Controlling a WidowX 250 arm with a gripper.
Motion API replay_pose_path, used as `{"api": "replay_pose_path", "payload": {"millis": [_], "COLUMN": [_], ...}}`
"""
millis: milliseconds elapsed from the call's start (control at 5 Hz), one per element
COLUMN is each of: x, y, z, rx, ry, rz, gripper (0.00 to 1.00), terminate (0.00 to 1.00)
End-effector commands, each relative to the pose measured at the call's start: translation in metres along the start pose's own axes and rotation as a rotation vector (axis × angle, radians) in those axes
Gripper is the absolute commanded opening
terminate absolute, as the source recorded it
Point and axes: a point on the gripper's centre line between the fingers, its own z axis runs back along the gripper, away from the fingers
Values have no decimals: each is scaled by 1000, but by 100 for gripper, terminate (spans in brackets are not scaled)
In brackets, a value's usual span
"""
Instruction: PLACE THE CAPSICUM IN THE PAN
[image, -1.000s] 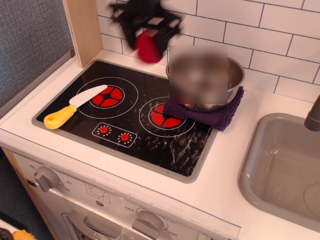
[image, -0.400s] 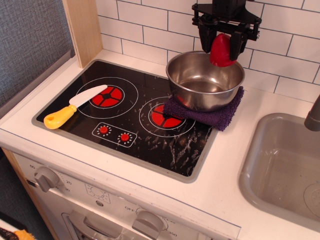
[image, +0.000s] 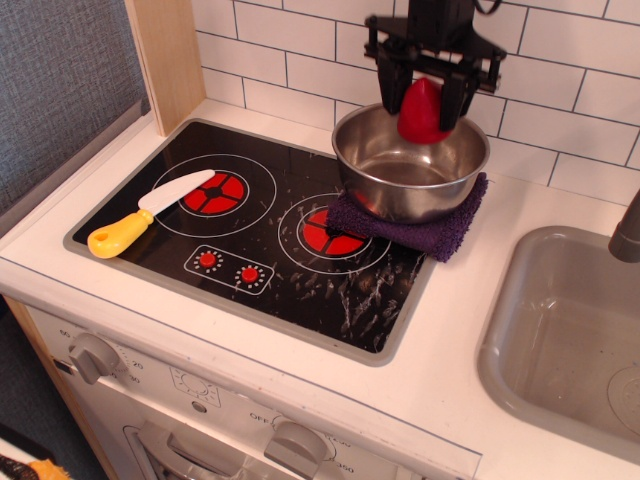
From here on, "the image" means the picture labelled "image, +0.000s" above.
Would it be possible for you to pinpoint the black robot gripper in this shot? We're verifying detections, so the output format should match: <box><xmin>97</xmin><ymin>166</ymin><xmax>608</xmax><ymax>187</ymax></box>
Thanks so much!
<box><xmin>365</xmin><ymin>1</ymin><xmax>506</xmax><ymax>132</ymax></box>

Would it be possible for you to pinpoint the red toy capsicum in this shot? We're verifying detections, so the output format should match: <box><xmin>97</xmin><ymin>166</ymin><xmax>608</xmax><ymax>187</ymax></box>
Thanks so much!
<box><xmin>397</xmin><ymin>78</ymin><xmax>451</xmax><ymax>144</ymax></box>

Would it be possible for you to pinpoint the stainless steel pan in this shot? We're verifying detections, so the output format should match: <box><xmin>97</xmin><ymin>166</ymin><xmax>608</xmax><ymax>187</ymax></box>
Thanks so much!
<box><xmin>332</xmin><ymin>105</ymin><xmax>490</xmax><ymax>224</ymax></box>

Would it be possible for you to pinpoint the purple folded cloth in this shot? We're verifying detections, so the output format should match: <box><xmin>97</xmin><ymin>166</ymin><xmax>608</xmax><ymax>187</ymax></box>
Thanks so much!
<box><xmin>326</xmin><ymin>172</ymin><xmax>489</xmax><ymax>263</ymax></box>

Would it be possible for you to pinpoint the black toy stove top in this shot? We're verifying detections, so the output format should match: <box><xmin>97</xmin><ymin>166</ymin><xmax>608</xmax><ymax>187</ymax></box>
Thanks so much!
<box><xmin>64</xmin><ymin>120</ymin><xmax>435</xmax><ymax>366</ymax></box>

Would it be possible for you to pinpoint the grey toy faucet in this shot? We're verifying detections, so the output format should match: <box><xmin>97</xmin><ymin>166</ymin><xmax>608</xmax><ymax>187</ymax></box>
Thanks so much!
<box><xmin>608</xmin><ymin>191</ymin><xmax>640</xmax><ymax>263</ymax></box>

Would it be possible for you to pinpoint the grey toy sink basin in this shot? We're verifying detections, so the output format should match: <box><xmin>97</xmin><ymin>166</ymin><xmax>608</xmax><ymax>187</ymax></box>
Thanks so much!
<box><xmin>478</xmin><ymin>226</ymin><xmax>639</xmax><ymax>463</ymax></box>

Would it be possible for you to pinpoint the yellow white toy knife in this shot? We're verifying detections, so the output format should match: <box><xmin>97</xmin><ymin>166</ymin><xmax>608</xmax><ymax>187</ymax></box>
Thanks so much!
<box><xmin>87</xmin><ymin>169</ymin><xmax>215</xmax><ymax>259</ymax></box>

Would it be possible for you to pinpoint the grey right oven knob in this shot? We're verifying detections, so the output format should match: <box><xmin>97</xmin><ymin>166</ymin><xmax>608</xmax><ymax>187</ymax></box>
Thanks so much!
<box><xmin>264</xmin><ymin>421</ymin><xmax>328</xmax><ymax>479</ymax></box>

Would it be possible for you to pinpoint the grey oven knob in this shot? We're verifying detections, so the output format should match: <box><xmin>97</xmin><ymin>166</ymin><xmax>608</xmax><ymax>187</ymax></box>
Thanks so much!
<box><xmin>264</xmin><ymin>421</ymin><xmax>328</xmax><ymax>479</ymax></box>
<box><xmin>69</xmin><ymin>333</ymin><xmax>120</xmax><ymax>385</ymax></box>

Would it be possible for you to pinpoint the white toy oven front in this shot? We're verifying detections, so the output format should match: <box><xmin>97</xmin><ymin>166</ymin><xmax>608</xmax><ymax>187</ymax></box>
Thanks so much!
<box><xmin>26</xmin><ymin>308</ymin><xmax>480</xmax><ymax>479</ymax></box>

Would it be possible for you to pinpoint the grey left oven knob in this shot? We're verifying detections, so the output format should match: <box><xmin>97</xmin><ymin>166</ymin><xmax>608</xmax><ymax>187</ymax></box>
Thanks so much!
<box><xmin>69</xmin><ymin>333</ymin><xmax>120</xmax><ymax>385</ymax></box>

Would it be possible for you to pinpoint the orange black fuzzy object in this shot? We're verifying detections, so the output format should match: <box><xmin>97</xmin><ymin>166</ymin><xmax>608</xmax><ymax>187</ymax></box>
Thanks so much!
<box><xmin>1</xmin><ymin>440</ymin><xmax>71</xmax><ymax>480</ymax></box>

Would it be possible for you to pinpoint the wooden vertical post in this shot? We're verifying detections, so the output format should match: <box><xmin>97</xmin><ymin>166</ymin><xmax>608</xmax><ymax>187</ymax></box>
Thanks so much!
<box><xmin>125</xmin><ymin>0</ymin><xmax>206</xmax><ymax>137</ymax></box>

